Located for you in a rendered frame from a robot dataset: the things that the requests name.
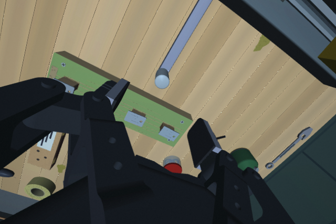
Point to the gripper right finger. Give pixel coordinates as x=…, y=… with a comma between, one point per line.
x=203, y=142

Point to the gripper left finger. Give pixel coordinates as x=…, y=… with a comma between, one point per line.
x=39, y=108

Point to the aluminium keyring blank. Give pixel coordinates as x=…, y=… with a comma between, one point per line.
x=70, y=85
x=134, y=118
x=168, y=132

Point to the green rack board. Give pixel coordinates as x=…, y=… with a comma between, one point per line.
x=149, y=106

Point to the grey press lever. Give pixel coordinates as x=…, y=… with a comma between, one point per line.
x=189, y=27

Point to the dark grey press body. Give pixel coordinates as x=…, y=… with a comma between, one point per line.
x=275, y=22

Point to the small black pin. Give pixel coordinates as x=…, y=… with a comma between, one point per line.
x=221, y=137

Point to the white card with black pins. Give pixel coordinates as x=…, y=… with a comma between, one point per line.
x=47, y=142

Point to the red capped jar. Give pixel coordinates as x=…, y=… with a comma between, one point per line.
x=172, y=165

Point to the green capped jar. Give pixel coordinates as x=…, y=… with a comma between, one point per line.
x=244, y=157

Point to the wooden block with holes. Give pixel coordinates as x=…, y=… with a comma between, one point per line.
x=42, y=159

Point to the olive tape roll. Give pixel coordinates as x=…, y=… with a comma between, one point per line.
x=39, y=186

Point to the grey spanner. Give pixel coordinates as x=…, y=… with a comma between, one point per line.
x=290, y=146

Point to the grey flat box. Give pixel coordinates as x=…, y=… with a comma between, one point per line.
x=13, y=203

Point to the dark teal cabinet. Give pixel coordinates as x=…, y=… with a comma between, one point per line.
x=304, y=174

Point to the brass yellow block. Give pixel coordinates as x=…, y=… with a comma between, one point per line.
x=329, y=57

